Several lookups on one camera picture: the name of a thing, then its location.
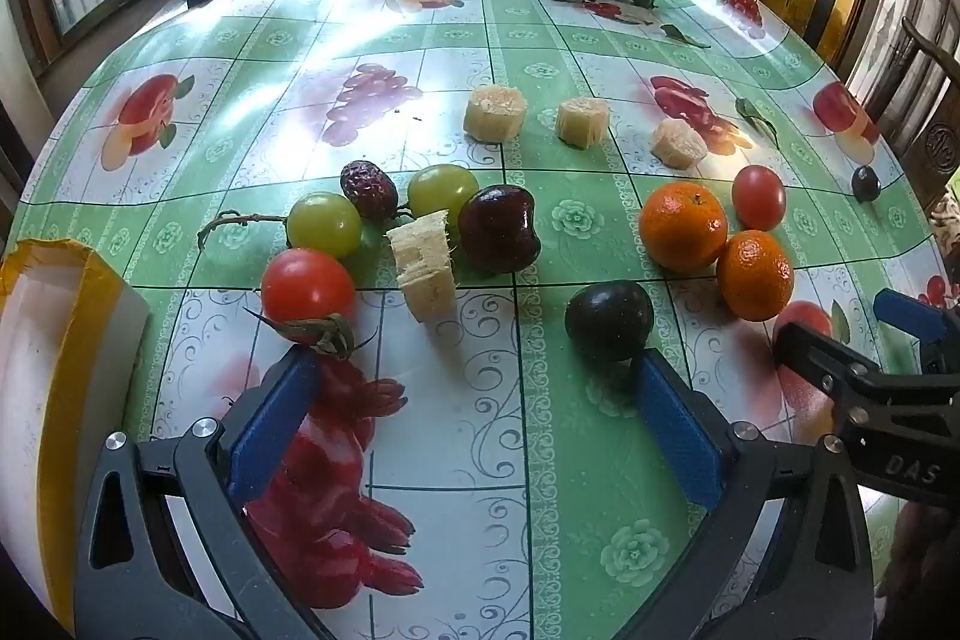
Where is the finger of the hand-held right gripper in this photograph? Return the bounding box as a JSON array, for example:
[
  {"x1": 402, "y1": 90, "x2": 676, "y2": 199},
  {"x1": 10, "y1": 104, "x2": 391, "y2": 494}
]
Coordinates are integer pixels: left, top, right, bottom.
[
  {"x1": 772, "y1": 323, "x2": 901, "y2": 420},
  {"x1": 874, "y1": 289, "x2": 960, "y2": 375}
]

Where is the green fruit-print tablecloth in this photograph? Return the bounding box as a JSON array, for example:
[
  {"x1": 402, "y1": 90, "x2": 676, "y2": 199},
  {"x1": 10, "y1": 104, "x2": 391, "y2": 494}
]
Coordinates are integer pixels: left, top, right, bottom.
[{"x1": 15, "y1": 0, "x2": 950, "y2": 640}]

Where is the brown grape stem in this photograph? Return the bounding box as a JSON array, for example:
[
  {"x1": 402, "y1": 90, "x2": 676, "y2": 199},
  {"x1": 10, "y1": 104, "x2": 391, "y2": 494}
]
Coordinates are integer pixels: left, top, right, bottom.
[{"x1": 196, "y1": 211, "x2": 290, "y2": 251}]

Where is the red jujube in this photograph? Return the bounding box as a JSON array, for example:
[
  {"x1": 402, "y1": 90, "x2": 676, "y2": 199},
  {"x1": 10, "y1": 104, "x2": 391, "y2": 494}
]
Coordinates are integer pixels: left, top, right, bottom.
[{"x1": 340, "y1": 160, "x2": 398, "y2": 220}]

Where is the split sugarcane piece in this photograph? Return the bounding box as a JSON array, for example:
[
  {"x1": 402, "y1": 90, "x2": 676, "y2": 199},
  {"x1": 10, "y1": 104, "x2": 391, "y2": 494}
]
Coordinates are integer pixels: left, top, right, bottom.
[{"x1": 386, "y1": 209, "x2": 458, "y2": 324}]

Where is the stemless cherry tomato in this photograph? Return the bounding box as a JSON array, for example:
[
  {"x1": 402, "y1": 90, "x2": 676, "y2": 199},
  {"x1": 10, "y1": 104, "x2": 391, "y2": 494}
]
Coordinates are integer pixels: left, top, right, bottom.
[{"x1": 731, "y1": 164, "x2": 787, "y2": 232}]

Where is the peeled sugarcane piece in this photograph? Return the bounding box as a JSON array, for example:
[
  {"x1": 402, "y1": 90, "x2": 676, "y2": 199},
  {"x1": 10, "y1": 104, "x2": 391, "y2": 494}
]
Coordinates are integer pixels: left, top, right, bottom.
[
  {"x1": 555, "y1": 96, "x2": 612, "y2": 150},
  {"x1": 463, "y1": 83, "x2": 528, "y2": 144},
  {"x1": 650, "y1": 119, "x2": 708, "y2": 170}
]

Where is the white foam box yellow tape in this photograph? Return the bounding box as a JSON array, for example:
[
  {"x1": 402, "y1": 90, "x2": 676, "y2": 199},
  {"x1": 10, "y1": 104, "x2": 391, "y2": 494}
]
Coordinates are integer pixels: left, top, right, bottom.
[{"x1": 0, "y1": 239, "x2": 151, "y2": 633}]

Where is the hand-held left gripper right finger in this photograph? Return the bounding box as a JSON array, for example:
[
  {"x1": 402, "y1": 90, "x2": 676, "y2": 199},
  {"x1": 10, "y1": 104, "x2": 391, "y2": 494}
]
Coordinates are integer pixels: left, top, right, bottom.
[{"x1": 634, "y1": 347, "x2": 878, "y2": 640}]

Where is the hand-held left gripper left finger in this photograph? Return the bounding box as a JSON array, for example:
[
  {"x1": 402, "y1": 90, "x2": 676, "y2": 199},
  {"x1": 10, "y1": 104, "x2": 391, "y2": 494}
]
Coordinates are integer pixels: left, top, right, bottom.
[{"x1": 71, "y1": 346, "x2": 323, "y2": 640}]

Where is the small orange mandarin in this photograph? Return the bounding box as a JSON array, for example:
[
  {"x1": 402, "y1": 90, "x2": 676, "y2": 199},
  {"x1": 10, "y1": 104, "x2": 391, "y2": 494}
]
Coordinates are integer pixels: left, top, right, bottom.
[{"x1": 716, "y1": 230, "x2": 794, "y2": 322}]

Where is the cherry tomato with green stem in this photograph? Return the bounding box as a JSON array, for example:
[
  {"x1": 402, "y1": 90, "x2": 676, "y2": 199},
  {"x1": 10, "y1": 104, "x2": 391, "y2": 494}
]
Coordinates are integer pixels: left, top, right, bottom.
[{"x1": 246, "y1": 248, "x2": 376, "y2": 362}]

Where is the wooden chair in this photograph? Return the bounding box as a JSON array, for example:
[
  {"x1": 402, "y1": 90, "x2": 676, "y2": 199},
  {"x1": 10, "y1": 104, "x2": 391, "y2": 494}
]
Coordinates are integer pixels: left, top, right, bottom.
[{"x1": 900, "y1": 17, "x2": 960, "y2": 176}]

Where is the green grape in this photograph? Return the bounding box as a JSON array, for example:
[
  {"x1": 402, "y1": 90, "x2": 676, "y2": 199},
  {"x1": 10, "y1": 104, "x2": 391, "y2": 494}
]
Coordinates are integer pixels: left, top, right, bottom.
[
  {"x1": 287, "y1": 191, "x2": 363, "y2": 259},
  {"x1": 407, "y1": 164, "x2": 481, "y2": 221}
]

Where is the large orange mandarin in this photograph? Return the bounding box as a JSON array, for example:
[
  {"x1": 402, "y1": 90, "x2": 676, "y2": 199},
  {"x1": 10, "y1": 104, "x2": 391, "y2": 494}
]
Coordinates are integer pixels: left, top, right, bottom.
[{"x1": 639, "y1": 182, "x2": 730, "y2": 271}]

